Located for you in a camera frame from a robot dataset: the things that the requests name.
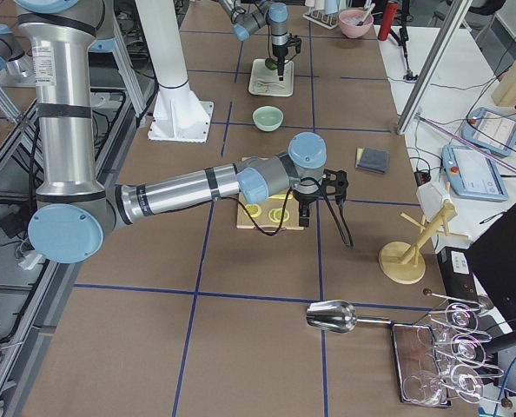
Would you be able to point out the blue teach pendant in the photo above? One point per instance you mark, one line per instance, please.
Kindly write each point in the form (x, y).
(472, 175)
(490, 130)

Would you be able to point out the lemon slice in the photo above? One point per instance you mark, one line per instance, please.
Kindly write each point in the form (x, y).
(277, 215)
(253, 210)

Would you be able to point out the wine glass middle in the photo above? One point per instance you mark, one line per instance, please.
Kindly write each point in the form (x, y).
(460, 349)

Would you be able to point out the dark wooden glass tray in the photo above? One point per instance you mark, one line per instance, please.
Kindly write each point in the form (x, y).
(413, 347)

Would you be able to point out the aluminium frame post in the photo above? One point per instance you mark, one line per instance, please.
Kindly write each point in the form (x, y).
(452, 22)

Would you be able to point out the pink ice bowl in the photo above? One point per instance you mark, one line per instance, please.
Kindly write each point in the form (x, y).
(354, 23)

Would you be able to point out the far blue teach pendant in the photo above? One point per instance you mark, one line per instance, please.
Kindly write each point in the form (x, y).
(490, 130)

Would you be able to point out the black monitor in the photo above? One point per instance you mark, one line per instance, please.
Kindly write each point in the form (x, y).
(492, 258)

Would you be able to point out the white bear print tray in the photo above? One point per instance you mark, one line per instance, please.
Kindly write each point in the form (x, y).
(259, 71)

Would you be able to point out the wine glass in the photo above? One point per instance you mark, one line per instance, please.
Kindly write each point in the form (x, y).
(456, 318)
(460, 349)
(431, 390)

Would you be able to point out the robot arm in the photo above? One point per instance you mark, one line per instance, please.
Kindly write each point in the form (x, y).
(77, 206)
(267, 13)

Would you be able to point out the lower lemon slice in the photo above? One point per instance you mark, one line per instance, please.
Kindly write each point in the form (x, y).
(253, 210)

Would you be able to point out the red bottle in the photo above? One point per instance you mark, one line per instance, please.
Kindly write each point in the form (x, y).
(387, 19)

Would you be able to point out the bamboo cutting board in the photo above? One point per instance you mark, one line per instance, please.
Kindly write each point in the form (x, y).
(267, 214)

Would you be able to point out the black tripod stick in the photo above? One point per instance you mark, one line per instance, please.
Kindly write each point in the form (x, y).
(402, 37)

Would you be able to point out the grey folded cloth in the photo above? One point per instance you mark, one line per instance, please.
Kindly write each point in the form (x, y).
(374, 160)

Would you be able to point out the yellow plastic knife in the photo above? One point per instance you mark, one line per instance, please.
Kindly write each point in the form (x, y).
(281, 197)

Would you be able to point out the white ceramic spoon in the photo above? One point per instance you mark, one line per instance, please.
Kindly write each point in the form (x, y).
(268, 84)

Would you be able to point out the metal ice scoop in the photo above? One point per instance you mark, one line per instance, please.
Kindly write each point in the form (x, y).
(338, 316)

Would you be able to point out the wooden mug tree stand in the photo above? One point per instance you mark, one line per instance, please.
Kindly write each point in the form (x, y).
(402, 262)

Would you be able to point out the reacher grabber stick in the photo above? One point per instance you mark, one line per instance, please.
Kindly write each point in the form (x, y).
(465, 142)

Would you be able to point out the near blue teach pendant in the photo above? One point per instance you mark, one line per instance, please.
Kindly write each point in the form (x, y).
(472, 175)

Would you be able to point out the wine glass near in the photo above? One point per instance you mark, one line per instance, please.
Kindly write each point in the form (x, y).
(431, 390)

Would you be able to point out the wine glass far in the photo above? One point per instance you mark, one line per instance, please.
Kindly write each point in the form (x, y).
(456, 318)

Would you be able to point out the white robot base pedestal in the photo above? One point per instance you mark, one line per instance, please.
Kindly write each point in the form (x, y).
(178, 113)

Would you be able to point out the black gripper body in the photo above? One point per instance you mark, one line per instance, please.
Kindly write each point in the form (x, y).
(279, 53)
(304, 196)

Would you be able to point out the upper lemon slice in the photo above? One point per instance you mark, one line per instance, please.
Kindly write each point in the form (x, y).
(277, 215)

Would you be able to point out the light green bowl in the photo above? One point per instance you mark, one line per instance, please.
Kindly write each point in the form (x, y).
(267, 118)

